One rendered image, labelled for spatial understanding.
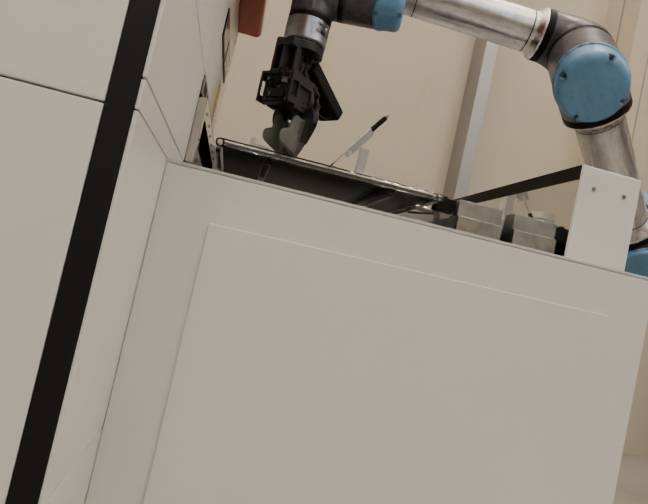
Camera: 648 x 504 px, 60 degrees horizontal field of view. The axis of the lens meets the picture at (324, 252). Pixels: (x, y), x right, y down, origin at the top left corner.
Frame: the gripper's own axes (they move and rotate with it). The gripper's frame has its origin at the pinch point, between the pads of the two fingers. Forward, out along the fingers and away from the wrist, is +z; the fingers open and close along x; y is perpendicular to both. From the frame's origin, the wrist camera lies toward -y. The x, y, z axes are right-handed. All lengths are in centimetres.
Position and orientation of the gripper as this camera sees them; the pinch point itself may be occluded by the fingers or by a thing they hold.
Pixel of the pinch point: (285, 163)
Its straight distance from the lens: 99.8
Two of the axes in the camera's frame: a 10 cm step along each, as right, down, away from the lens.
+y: -5.4, -1.6, -8.3
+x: 8.2, 1.5, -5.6
